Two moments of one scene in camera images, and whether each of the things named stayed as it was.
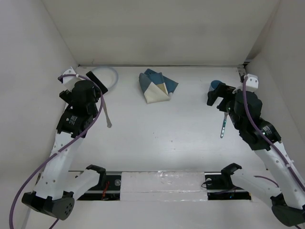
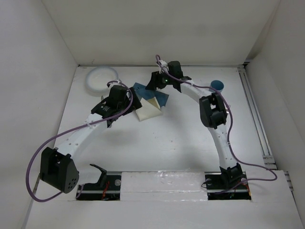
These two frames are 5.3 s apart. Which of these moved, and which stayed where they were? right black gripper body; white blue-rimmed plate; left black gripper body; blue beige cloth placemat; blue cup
Moved: left black gripper body; blue beige cloth placemat; right black gripper body
Stayed: white blue-rimmed plate; blue cup
